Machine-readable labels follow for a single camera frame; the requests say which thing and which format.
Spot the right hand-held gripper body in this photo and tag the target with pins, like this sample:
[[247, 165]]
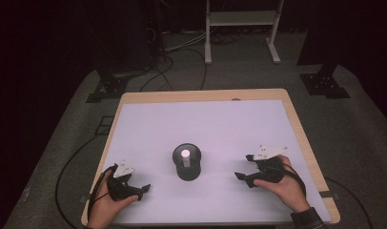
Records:
[[271, 171]]

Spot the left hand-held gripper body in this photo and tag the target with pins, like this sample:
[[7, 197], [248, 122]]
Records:
[[118, 191]]

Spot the black mesh pen holder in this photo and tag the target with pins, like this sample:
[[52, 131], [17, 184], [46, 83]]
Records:
[[188, 173]]

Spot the white stick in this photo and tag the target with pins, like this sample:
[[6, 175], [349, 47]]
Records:
[[185, 154]]

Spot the person's left hand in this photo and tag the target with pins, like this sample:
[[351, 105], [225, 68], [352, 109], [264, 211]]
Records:
[[101, 203]]

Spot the person's right hand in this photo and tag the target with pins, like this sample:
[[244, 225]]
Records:
[[290, 191]]

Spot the grey tape strip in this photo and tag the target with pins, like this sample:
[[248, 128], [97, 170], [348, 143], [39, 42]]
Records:
[[84, 199], [328, 194]]

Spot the white table mat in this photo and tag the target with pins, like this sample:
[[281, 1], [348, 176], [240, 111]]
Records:
[[233, 127]]

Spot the wooden table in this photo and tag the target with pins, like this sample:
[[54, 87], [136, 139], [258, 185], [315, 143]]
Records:
[[201, 94]]

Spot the black stand base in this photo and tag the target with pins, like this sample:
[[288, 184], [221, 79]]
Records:
[[325, 85], [109, 89]]

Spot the white metal stand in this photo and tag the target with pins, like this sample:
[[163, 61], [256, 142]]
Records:
[[242, 18]]

